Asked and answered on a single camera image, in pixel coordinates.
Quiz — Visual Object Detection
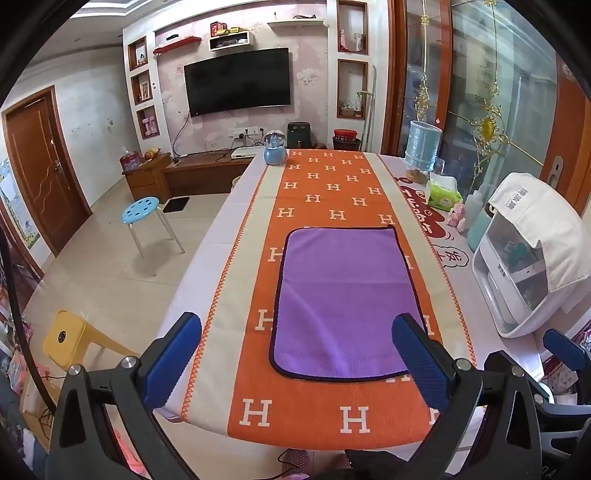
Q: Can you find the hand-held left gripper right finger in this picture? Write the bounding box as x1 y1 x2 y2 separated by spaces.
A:
392 313 544 480

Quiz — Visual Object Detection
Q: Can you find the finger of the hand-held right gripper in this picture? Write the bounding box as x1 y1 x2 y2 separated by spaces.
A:
531 329 591 409

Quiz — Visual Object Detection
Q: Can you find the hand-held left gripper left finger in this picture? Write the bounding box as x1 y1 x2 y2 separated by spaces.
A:
48 312 204 480

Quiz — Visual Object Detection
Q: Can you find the purple towel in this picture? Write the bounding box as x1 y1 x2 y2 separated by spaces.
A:
269 225 428 382

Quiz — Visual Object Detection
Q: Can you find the white countertop appliance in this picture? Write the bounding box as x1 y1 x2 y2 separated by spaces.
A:
472 213 583 339

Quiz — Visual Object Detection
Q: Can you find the yellow plastic stool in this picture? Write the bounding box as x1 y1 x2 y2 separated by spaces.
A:
43 309 141 376

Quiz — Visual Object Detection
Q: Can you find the white cloth cover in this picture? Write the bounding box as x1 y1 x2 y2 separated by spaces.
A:
488 172 591 294

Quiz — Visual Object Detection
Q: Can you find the teal plastic bottle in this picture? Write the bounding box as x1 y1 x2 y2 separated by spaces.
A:
466 208 493 252

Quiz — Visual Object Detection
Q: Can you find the blue round stool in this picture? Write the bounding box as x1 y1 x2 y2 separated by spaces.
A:
122 196 186 258

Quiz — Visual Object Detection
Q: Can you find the pink toy figure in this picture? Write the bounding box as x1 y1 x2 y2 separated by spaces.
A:
447 203 467 232

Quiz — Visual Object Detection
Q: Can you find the pink slipper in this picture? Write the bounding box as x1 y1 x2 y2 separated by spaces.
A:
277 449 311 477

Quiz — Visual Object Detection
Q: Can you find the white plastic bottle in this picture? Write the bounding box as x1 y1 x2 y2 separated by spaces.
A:
464 184 496 232

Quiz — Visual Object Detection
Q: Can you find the green wet wipes pack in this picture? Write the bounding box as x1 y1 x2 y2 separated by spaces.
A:
425 178 464 212

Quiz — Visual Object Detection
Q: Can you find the small wooden cabinet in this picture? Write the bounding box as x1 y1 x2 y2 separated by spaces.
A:
122 154 172 204

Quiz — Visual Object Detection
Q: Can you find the low wooden television bench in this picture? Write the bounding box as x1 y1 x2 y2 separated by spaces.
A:
164 151 258 197

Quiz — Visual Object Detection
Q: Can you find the orange printed blanket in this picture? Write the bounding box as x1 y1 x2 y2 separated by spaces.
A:
181 148 478 450

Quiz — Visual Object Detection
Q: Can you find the blue water jug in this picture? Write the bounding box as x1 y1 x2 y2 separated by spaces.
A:
404 121 442 184

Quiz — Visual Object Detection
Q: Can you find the brown wooden door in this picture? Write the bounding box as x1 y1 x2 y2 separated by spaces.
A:
2 85 92 257

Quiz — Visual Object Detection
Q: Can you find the blue snow globe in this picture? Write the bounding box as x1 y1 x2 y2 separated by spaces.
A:
263 130 289 165

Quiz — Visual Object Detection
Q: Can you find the red round tin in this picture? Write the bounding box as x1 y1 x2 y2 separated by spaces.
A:
333 129 360 151

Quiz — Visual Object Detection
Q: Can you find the black air fryer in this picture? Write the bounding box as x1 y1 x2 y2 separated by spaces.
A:
287 122 313 149

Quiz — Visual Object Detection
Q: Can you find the glass door with gold ornament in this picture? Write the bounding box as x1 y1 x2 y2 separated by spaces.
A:
392 0 573 204

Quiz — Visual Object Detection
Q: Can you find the black flat television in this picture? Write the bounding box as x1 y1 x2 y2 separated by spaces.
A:
184 47 293 117

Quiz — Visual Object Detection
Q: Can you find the wall poster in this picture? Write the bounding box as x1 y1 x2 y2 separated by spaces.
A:
0 157 40 250

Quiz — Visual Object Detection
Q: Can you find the long-handled mop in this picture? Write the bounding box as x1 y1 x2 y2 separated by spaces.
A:
360 65 378 153

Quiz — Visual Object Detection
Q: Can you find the red wall shelf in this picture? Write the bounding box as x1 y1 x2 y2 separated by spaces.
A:
153 36 202 55

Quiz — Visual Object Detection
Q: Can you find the white box wall shelf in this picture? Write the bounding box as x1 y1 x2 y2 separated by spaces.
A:
209 30 254 52

